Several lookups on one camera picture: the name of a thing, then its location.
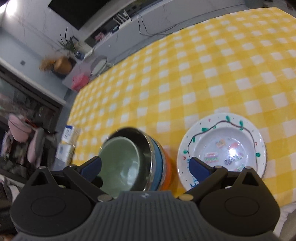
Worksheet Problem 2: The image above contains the small white blue box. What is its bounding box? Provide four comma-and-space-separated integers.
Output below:
61, 125, 74, 144

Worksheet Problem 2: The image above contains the yellow checkered tablecloth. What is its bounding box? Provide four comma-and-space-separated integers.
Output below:
68, 8, 295, 206

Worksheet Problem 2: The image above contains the blue steel bowl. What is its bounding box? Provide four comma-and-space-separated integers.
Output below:
104, 126, 163, 191

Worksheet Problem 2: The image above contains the green plant blue pot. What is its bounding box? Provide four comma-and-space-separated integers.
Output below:
58, 28, 85, 60

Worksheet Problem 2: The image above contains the clear glass floral plate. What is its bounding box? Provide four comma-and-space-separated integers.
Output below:
262, 148, 268, 179

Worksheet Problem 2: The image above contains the large white fruit plate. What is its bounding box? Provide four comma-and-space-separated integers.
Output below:
177, 113, 267, 190

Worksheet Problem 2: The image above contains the golden vase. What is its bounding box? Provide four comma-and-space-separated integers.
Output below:
54, 57, 72, 75

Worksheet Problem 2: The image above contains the pink bag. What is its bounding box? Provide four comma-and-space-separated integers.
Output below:
71, 73, 89, 92

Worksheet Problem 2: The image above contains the pink office chair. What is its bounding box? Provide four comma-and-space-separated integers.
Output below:
8, 113, 45, 168

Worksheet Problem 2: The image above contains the black television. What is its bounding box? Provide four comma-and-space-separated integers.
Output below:
48, 0, 139, 31

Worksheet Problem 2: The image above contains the green ceramic bowl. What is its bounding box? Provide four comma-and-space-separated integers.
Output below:
98, 137, 140, 198

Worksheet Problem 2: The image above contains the grey tv cabinet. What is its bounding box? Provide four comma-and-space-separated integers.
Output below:
62, 1, 247, 88

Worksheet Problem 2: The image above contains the orange steel bowl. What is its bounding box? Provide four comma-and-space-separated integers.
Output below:
159, 147, 172, 191

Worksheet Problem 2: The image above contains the round table mirror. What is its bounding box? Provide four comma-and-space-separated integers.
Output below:
90, 56, 107, 76

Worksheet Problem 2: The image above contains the small white patterned plate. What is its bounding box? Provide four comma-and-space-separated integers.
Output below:
188, 126, 257, 171

